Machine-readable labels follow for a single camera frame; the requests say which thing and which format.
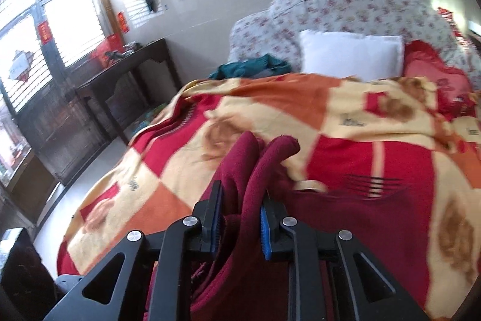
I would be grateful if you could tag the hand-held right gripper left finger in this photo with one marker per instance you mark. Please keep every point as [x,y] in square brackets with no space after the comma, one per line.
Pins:
[217,230]

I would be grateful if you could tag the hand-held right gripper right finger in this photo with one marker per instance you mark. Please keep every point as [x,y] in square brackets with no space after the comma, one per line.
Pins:
[266,230]

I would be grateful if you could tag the maroon fleece garment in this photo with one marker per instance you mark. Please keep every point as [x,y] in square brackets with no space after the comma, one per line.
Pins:
[255,174]

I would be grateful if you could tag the red orange cream patterned blanket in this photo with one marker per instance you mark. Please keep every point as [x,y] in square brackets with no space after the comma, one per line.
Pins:
[375,155]

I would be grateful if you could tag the teal cloth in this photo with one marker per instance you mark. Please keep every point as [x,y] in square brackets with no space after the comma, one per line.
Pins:
[244,67]

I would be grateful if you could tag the dark wooden side table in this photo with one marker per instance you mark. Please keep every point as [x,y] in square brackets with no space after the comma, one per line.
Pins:
[124,80]

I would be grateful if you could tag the white pillow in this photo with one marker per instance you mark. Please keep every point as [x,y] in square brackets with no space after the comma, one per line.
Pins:
[349,54]

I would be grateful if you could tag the black box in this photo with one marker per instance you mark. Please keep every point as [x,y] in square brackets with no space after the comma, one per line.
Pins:
[22,268]

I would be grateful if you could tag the red box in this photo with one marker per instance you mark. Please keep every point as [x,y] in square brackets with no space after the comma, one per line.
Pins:
[109,48]

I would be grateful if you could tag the red ruffled pillow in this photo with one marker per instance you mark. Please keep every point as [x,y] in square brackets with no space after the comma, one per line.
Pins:
[432,69]

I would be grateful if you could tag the floral fabric headboard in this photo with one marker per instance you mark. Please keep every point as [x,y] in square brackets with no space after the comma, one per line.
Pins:
[338,5]

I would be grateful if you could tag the barred window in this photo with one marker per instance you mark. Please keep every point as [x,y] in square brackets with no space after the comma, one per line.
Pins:
[56,24]

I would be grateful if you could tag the red floral cloth bundle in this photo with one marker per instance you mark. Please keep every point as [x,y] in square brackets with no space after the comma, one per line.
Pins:
[449,18]

